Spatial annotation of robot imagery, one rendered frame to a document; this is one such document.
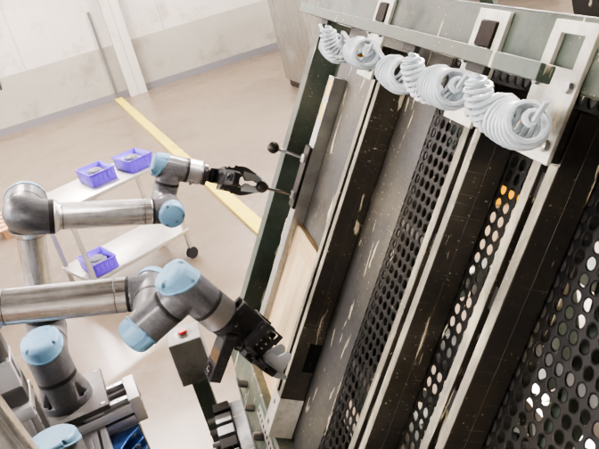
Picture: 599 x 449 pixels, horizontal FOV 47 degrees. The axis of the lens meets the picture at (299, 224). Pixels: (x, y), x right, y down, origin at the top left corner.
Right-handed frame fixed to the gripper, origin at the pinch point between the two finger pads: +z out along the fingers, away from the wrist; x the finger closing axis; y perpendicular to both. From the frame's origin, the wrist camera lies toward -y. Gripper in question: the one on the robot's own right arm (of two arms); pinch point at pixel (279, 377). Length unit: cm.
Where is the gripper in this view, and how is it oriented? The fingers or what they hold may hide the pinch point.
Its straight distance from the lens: 148.3
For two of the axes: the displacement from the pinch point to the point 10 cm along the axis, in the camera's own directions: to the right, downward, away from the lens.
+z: 6.2, 6.2, 4.8
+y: 6.9, -7.2, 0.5
